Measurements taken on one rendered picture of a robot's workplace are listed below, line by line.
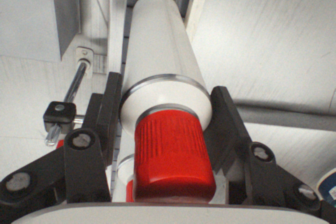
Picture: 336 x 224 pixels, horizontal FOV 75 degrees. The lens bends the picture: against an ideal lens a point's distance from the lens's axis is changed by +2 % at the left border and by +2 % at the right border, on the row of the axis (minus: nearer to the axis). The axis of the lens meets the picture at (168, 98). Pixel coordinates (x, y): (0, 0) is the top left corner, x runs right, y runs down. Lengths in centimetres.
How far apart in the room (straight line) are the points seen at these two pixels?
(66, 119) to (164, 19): 16
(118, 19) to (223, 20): 20
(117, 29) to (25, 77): 26
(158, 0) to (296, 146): 42
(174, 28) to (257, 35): 24
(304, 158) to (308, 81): 19
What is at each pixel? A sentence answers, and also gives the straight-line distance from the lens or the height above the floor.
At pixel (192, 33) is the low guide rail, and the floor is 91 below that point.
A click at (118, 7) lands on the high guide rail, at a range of 19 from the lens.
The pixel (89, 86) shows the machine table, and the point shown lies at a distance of 40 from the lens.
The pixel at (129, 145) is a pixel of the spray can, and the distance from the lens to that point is 19.
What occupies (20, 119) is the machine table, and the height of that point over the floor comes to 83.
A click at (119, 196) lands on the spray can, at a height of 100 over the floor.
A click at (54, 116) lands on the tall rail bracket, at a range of 27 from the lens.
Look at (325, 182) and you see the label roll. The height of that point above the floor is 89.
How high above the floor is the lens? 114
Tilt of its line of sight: 50 degrees down
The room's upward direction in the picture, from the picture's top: 173 degrees clockwise
